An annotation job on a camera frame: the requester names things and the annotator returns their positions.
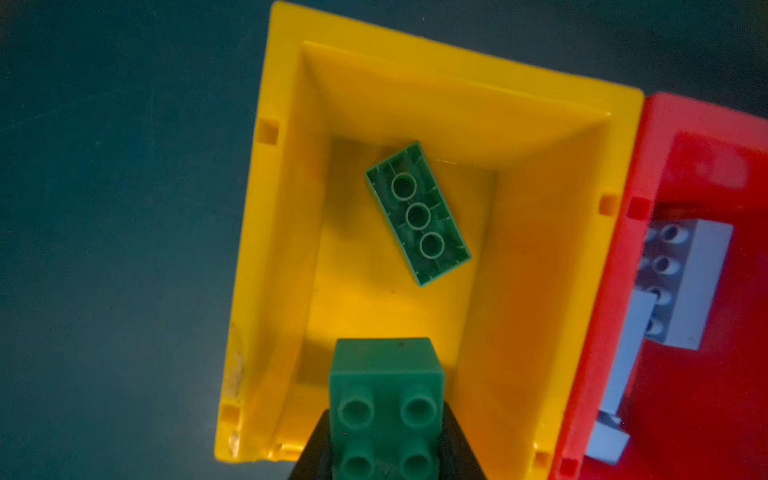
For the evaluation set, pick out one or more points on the left yellow plastic bin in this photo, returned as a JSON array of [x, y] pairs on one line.
[[533, 164]]

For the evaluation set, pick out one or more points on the green lego brick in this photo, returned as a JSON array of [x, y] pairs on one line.
[[386, 401], [418, 215]]

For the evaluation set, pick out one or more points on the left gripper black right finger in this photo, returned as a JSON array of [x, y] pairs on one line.
[[456, 457]]

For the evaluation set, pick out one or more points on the red plastic bin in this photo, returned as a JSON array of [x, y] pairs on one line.
[[690, 414]]

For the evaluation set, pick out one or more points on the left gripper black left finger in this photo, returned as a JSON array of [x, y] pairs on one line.
[[315, 462]]

